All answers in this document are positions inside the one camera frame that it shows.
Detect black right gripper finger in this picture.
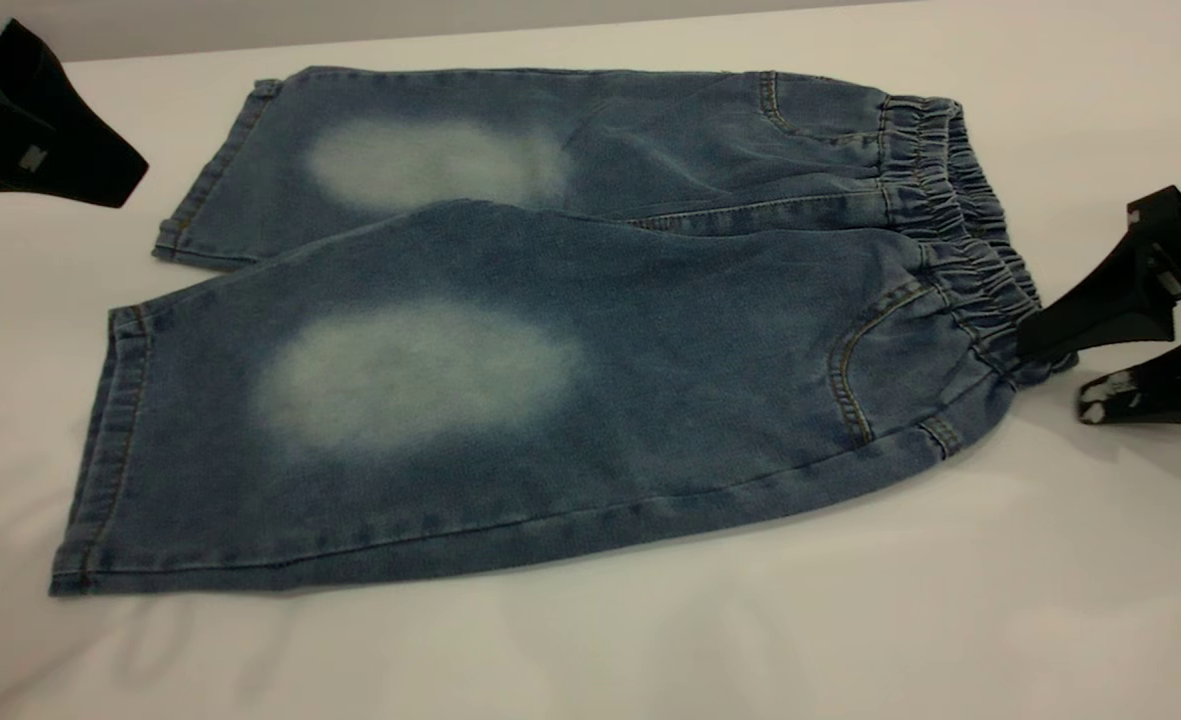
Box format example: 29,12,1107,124
1015,238,1177,363
1078,330,1181,433

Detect blue denim pants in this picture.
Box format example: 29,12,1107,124
48,66,1081,601

